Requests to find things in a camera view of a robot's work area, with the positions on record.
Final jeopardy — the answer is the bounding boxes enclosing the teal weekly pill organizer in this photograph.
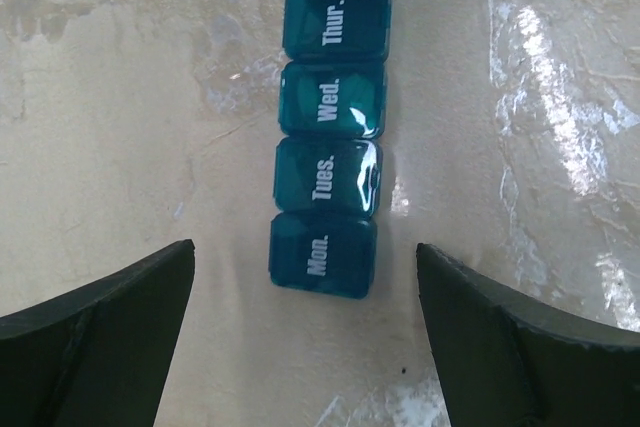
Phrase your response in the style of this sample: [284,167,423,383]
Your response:
[269,0,391,299]

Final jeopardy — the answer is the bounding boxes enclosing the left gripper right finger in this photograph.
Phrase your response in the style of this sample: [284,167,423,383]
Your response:
[416,244,639,426]

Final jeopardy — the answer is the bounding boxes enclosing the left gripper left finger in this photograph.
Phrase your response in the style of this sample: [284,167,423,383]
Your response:
[1,239,195,427]

